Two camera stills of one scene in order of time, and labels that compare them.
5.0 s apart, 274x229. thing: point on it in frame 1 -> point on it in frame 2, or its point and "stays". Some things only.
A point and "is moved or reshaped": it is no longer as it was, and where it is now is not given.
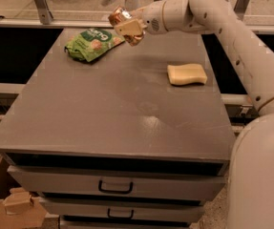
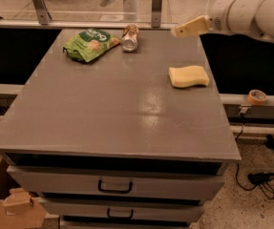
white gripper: [152, 17] -> [220, 19]
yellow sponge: [186, 73] stays
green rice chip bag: [92, 43] stays
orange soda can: [118, 14] is moved or reshaped
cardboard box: [7, 205] stays
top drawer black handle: [100, 188] stays
